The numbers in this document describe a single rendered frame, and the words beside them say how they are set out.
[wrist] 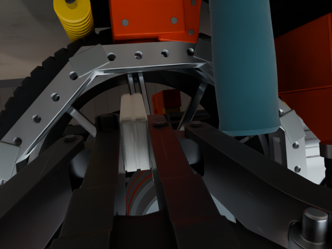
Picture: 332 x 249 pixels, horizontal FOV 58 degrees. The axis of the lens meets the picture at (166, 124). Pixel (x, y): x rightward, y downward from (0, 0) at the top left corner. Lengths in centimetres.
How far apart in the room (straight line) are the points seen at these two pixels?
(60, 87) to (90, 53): 7
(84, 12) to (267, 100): 32
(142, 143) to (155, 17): 38
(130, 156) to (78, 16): 39
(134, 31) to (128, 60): 5
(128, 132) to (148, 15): 37
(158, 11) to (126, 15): 5
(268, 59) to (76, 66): 29
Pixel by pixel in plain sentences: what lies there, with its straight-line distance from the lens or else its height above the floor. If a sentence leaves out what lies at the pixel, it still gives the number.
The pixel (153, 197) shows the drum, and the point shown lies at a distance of 38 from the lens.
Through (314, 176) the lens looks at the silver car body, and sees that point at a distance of 123.
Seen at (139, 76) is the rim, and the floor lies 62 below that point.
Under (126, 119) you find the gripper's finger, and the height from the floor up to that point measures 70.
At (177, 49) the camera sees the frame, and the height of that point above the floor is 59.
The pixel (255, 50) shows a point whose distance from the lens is 42.
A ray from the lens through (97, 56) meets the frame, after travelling 50.
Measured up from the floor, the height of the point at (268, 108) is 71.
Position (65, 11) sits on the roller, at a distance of 54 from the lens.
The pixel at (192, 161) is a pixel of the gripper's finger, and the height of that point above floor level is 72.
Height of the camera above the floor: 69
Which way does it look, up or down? 3 degrees up
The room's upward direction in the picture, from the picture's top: 174 degrees clockwise
